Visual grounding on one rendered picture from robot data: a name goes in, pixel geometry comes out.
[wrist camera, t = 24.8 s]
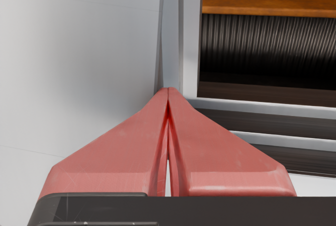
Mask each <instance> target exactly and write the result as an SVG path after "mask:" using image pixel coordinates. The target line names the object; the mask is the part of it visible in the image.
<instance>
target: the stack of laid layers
mask: <svg viewBox="0 0 336 226"><path fill-rule="evenodd" d="M202 7H203V0H163V10H162V24H161V38H160V52H159V66H158V80H157V92H158V91H159V89H160V88H168V87H174V88H176V89H177V90H178V91H179V92H180V93H181V95H182V96H183V97H184V98H185V99H186V100H187V101H188V102H189V104H190V105H191V106H192V107H193V108H194V109H195V110H197V111H198V112H200V113H201V114H203V115H204V116H206V117H208V118H209V119H211V120H212V121H214V122H215V123H217V124H219V125H220V126H222V127H223V128H225V129H227V130H228V131H230V132H231V133H233V134H234V135H236V136H238V137H239V138H241V139H242V140H244V141H245V142H247V143H249V144H250V145H252V146H253V147H255V148H257V149H258V150H260V151H261V152H263V153H264V154H266V155H268V156H269V157H271V158H272V159H274V160H276V161H277V162H279V163H280V164H282V165H283V166H284V167H285V169H286V170H287V172H294V173H303V174H313V175H322V176H331V177H336V90H323V89H308V88H294V87H279V86H265V85H250V84H235V83H221V82H206V81H199V80H200V56H201V31H202Z"/></svg>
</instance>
